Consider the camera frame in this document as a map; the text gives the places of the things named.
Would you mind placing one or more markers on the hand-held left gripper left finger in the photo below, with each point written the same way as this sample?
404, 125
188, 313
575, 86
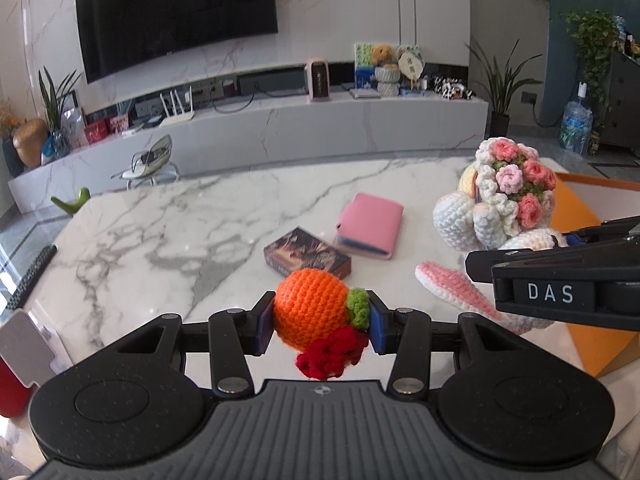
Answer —
262, 327

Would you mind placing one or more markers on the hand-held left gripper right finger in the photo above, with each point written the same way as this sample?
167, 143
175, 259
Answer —
377, 327

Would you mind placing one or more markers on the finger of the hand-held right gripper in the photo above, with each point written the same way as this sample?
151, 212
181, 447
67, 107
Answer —
525, 257
615, 232

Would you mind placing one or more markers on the orange cardboard box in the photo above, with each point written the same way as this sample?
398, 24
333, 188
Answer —
575, 200

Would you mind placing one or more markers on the orange crochet tangerine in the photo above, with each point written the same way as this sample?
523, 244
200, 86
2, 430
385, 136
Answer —
310, 305

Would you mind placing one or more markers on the white crochet bunny with bouquet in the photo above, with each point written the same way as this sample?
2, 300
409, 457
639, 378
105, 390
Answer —
495, 200

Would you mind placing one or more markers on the dark card box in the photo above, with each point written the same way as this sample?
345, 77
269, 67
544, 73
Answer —
307, 252

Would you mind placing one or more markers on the small green box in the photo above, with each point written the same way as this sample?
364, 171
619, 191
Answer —
593, 144

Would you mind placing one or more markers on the pink wallet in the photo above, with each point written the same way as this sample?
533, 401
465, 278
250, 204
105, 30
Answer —
370, 222

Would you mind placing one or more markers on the blue water jug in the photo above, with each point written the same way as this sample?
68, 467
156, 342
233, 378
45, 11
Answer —
575, 125

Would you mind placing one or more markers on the dark drawer cabinet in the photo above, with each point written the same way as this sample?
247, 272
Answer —
625, 105

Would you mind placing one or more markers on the tall leafy potted plant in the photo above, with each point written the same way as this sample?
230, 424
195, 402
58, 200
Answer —
500, 95

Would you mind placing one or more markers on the black and white toys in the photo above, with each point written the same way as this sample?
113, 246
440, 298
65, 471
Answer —
452, 87

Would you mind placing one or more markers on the trailing pothos plant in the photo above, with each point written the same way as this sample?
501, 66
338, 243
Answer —
592, 42

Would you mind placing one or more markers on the marble television console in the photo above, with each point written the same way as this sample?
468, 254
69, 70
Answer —
300, 130

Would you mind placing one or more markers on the crochet pot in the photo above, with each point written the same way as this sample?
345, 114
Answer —
387, 80

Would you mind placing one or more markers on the white router with antennas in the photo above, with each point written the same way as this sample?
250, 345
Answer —
176, 119

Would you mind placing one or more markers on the round paper fan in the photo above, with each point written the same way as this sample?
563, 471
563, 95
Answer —
411, 62

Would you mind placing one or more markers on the green plastic object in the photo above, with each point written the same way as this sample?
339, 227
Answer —
72, 202

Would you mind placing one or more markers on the grey laptop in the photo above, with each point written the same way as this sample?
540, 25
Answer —
364, 93

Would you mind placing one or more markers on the white phone stand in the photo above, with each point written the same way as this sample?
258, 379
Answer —
27, 342

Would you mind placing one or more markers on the black remote control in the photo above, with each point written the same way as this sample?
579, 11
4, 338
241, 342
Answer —
30, 277

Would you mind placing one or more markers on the blue tissue box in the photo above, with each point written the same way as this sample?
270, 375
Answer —
364, 77

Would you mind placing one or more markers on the small brown teddy bear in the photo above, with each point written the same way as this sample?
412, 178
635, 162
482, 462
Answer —
382, 55

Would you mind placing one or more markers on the pink patterned box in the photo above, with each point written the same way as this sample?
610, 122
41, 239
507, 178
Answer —
119, 124

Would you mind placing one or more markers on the small space heater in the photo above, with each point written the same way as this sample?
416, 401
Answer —
318, 80

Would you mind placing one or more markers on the red gift box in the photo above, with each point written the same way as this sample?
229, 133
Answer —
96, 132

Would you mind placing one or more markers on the red mug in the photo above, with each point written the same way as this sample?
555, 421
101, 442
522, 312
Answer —
12, 390

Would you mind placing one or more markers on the green picture card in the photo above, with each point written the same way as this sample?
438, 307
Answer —
362, 54

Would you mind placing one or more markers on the clear plastic bag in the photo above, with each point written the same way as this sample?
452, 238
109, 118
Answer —
74, 127

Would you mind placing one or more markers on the blue bag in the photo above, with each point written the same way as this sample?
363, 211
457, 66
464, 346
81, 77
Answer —
54, 146

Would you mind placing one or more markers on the gold vase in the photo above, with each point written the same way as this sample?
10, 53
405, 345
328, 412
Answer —
29, 140

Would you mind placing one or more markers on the dark vase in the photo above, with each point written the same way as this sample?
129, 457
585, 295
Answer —
11, 157

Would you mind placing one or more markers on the green leafy plant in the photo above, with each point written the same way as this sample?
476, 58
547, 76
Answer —
52, 97

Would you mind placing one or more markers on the black flat television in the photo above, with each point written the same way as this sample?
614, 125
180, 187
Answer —
175, 15

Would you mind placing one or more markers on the dried flowers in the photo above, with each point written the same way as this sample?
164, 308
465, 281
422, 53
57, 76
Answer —
7, 115

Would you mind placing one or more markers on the wall outlet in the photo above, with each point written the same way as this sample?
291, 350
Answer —
529, 97

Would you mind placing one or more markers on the small picture frame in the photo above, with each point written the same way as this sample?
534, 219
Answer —
70, 100

